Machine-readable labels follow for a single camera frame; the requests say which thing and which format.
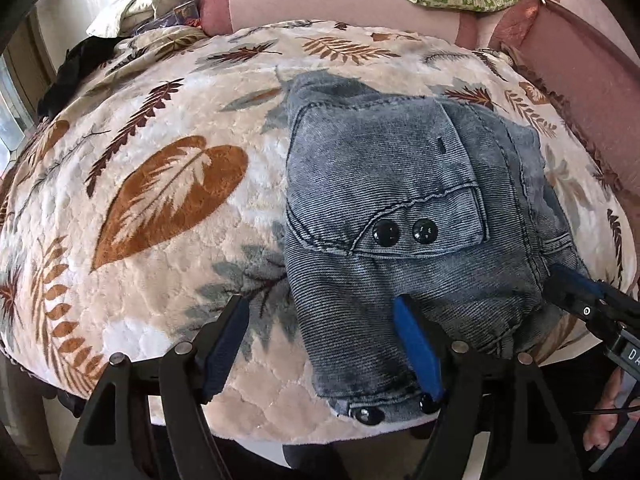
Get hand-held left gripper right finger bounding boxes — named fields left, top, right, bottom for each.
left=391, top=294, right=583, bottom=480

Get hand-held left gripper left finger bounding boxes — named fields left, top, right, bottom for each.
left=65, top=294, right=251, bottom=480

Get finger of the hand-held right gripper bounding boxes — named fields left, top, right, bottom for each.
left=549, top=262, right=640, bottom=311
left=542, top=277, right=626, bottom=343

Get grey-blue denim pants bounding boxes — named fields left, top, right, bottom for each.
left=282, top=71, right=593, bottom=427

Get person's right hand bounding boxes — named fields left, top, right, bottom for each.
left=584, top=375, right=626, bottom=453

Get leaf-print blanket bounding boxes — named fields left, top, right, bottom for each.
left=0, top=20, right=638, bottom=443

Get black cloth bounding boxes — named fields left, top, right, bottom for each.
left=39, top=35, right=123, bottom=118

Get wooden stained-glass door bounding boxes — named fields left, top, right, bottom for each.
left=0, top=0, right=66, bottom=161

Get purple plastic object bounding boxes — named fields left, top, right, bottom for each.
left=140, top=2, right=203, bottom=33

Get white pillow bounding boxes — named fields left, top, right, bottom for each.
left=87, top=0, right=173, bottom=38

